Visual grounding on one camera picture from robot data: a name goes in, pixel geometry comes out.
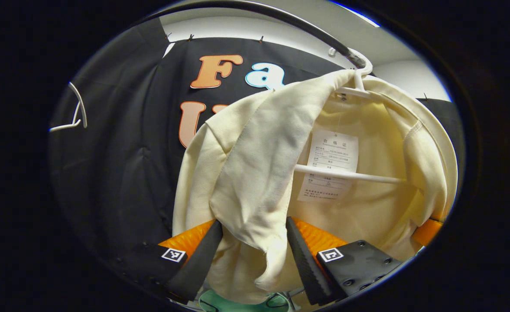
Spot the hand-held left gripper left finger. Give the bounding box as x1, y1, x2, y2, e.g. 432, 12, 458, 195
116, 219, 224, 304

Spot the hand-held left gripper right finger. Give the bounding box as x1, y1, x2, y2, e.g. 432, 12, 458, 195
286, 217, 403, 306

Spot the green laundry hamper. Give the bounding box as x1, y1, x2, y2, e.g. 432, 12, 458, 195
198, 289, 296, 312

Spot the cream jacket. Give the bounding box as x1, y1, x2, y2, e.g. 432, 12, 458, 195
172, 69, 458, 304

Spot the white plastic hanger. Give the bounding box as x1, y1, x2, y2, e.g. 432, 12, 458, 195
294, 47, 407, 185
49, 81, 88, 133

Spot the black backdrop cloth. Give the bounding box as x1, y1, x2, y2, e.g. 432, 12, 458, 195
49, 17, 461, 278

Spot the white paper garment tag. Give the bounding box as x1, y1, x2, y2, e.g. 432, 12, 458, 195
297, 130, 359, 203

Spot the black clothes rail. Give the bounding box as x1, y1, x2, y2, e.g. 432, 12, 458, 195
138, 0, 366, 69

